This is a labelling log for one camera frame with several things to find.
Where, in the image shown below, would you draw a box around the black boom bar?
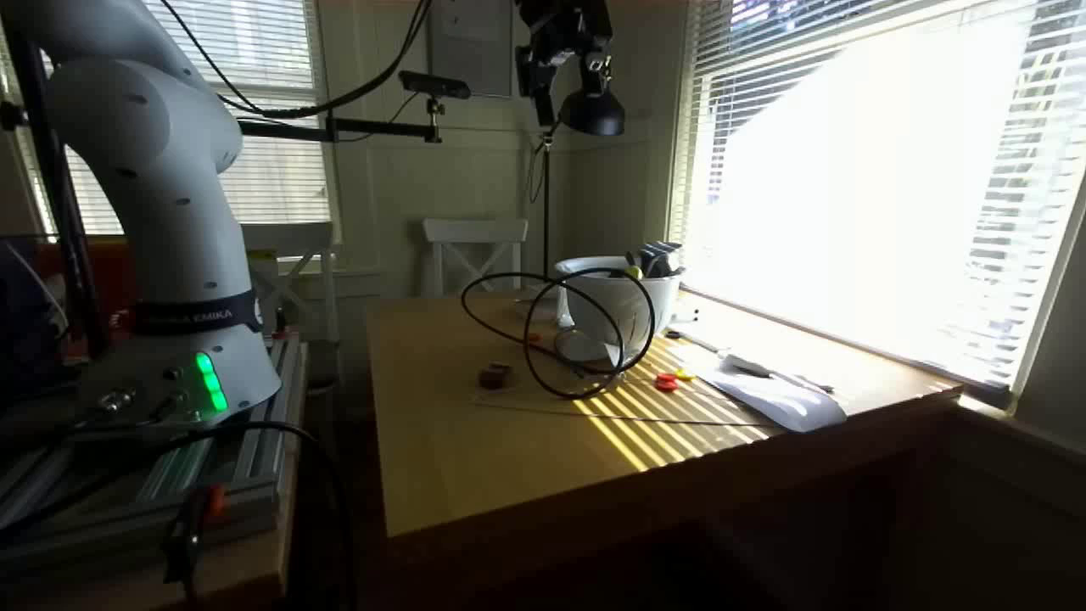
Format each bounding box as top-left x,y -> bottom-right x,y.
234,111 -> 445,145

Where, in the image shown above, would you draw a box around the black camera on boom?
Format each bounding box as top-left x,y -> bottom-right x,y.
398,67 -> 473,102

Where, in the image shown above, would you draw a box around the black arm cable harness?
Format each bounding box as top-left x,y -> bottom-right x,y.
155,0 -> 433,121

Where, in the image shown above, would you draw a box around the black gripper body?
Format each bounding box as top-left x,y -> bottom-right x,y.
517,0 -> 618,73

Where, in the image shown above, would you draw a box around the dark small box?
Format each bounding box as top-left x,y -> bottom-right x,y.
639,239 -> 688,282

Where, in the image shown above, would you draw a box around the thin black base cable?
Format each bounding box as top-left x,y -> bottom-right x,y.
168,417 -> 360,611

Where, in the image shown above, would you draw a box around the wooden table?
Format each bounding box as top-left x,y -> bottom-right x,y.
364,286 -> 963,611

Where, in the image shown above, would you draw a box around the dark blue bulky object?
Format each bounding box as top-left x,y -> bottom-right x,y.
0,241 -> 70,384

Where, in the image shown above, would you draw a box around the black stand pole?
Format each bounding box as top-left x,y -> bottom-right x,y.
0,0 -> 112,358

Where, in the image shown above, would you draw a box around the black USB cable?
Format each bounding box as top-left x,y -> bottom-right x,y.
456,269 -> 663,403

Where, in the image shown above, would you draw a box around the white bowl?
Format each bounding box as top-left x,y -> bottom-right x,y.
553,251 -> 687,371

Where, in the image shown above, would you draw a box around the white window blinds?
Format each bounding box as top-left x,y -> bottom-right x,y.
27,0 -> 335,231
677,0 -> 1086,394

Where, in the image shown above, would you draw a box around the aluminium rail frame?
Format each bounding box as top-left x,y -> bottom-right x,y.
0,332 -> 312,582

